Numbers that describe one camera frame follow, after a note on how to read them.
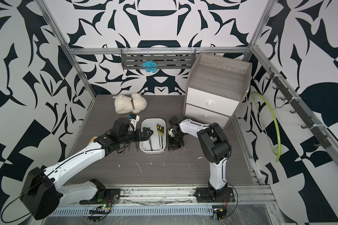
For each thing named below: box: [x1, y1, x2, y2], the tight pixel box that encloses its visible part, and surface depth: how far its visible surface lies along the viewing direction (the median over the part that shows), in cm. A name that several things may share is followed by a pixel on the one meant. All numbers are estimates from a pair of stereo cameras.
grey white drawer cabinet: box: [183, 52, 253, 130], surface depth 87 cm
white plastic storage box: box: [139, 117, 167, 155], surface depth 95 cm
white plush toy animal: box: [112, 93, 148, 114], surface depth 106 cm
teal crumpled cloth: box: [141, 60, 159, 74], surface depth 93 cm
